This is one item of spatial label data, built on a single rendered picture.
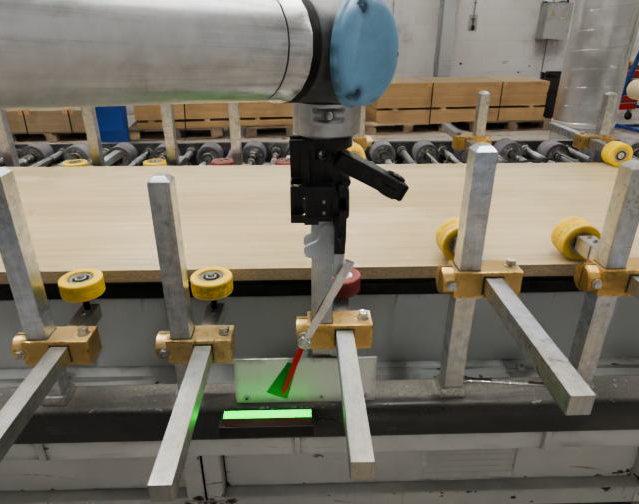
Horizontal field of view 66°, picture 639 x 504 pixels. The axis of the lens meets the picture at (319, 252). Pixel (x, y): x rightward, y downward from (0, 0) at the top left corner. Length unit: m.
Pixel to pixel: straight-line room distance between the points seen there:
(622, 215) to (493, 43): 7.83
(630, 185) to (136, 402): 0.93
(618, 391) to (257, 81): 0.95
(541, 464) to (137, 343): 1.15
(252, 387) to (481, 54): 7.98
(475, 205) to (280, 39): 0.51
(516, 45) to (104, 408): 8.37
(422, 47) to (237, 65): 7.92
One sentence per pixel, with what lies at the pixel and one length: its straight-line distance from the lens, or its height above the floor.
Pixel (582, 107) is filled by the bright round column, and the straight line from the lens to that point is 4.60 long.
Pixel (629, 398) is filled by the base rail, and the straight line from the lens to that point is 1.14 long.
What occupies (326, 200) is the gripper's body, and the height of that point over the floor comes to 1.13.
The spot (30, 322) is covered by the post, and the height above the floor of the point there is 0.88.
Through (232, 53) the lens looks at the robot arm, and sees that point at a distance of 0.37.
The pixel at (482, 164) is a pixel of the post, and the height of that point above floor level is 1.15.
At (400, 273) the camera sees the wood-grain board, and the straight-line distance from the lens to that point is 1.02.
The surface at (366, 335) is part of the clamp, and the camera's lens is 0.88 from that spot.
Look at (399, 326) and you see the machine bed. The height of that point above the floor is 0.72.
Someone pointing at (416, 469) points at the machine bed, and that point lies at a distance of 1.52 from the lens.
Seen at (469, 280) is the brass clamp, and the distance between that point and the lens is 0.86.
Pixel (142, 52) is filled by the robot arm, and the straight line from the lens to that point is 0.34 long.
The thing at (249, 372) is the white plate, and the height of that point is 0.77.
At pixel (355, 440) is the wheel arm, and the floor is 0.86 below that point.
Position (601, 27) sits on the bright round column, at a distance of 4.56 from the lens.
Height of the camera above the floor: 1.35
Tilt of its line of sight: 25 degrees down
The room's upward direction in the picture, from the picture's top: straight up
